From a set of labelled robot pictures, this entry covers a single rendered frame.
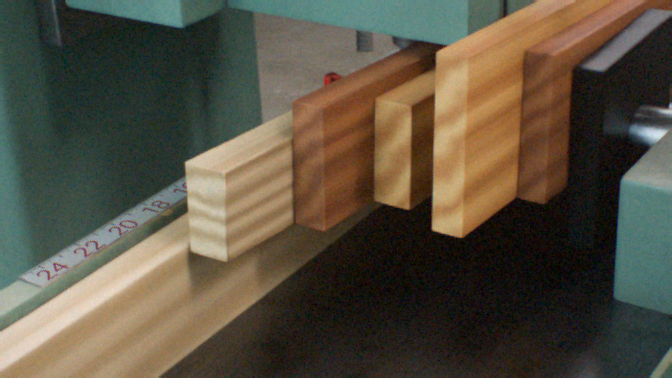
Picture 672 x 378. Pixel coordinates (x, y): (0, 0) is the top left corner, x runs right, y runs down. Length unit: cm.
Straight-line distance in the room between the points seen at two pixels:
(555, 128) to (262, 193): 13
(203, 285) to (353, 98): 10
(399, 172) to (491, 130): 5
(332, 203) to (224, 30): 28
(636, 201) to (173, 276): 19
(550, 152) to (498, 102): 4
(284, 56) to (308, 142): 294
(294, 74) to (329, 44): 24
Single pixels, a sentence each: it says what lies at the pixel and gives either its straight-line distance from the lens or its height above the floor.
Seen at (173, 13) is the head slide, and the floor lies 101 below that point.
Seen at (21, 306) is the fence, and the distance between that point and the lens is 47.
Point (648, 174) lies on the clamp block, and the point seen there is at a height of 96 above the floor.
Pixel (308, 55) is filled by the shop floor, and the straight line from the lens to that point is 344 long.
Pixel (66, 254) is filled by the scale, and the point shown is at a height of 96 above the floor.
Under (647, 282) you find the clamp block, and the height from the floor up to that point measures 91.
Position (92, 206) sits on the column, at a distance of 71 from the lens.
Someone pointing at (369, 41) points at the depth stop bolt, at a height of 96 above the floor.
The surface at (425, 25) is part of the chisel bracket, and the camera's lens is 56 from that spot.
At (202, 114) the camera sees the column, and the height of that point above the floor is 89.
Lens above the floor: 119
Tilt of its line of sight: 27 degrees down
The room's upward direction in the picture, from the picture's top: 3 degrees counter-clockwise
